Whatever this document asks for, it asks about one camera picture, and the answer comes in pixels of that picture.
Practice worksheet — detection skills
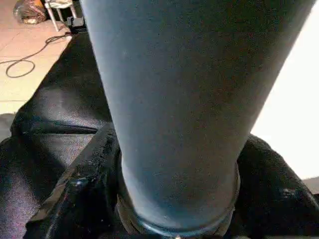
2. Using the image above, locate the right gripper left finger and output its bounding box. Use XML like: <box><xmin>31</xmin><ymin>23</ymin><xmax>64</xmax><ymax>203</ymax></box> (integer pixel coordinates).
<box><xmin>24</xmin><ymin>121</ymin><xmax>125</xmax><ymax>239</ymax></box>

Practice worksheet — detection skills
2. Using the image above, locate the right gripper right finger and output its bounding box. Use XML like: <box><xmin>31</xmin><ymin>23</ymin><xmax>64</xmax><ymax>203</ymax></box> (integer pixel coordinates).
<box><xmin>225</xmin><ymin>134</ymin><xmax>319</xmax><ymax>239</ymax></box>

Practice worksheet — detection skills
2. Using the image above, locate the white plastic table top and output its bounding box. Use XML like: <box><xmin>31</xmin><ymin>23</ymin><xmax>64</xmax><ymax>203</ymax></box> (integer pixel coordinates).
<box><xmin>248</xmin><ymin>12</ymin><xmax>319</xmax><ymax>196</ymax></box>

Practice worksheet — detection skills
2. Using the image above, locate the white plastic table leg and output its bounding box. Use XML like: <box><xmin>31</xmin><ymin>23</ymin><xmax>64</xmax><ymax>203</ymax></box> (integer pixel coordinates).
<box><xmin>79</xmin><ymin>0</ymin><xmax>318</xmax><ymax>238</ymax></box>

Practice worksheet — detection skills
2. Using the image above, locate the black flat floor base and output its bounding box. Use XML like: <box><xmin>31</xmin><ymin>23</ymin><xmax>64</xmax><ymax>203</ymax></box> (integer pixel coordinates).
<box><xmin>66</xmin><ymin>16</ymin><xmax>89</xmax><ymax>34</ymax></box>

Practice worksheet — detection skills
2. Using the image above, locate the small white stool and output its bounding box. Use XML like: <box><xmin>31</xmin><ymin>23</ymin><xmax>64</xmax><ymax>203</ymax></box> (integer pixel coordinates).
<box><xmin>44</xmin><ymin>0</ymin><xmax>77</xmax><ymax>32</ymax></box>

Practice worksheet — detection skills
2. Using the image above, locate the clear plastic bag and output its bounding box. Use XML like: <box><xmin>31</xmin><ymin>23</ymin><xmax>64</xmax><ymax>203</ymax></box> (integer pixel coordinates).
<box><xmin>12</xmin><ymin>0</ymin><xmax>48</xmax><ymax>25</ymax></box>

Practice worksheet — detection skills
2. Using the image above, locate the thin grey floor cable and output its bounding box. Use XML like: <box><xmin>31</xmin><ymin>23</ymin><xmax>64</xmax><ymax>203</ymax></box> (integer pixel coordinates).
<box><xmin>5</xmin><ymin>32</ymin><xmax>71</xmax><ymax>79</ymax></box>

